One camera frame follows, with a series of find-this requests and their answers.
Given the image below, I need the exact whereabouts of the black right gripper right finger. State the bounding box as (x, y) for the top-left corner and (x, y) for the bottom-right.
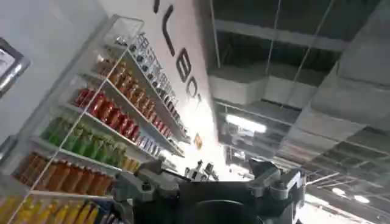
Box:
(247, 158), (307, 214)

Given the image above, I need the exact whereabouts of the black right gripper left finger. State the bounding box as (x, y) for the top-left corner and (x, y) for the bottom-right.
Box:
(113, 158), (181, 204)

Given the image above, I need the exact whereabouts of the black and white background machine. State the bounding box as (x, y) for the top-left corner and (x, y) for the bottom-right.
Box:
(183, 159), (219, 182)

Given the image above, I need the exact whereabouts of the long bright ceiling lamp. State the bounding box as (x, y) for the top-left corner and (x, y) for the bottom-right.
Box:
(225, 113), (268, 134)

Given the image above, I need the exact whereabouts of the white shelf with bottled goods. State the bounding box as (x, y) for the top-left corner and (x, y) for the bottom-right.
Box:
(0, 14), (192, 224)

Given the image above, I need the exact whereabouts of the small yellow wall sign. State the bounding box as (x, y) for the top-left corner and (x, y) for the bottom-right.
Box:
(193, 133), (204, 150)

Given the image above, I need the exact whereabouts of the white boxy air duct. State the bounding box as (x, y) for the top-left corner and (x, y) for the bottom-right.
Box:
(208, 66), (318, 108)

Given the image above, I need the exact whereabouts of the grey framed wall screen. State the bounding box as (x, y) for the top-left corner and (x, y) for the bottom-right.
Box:
(0, 37), (32, 99)

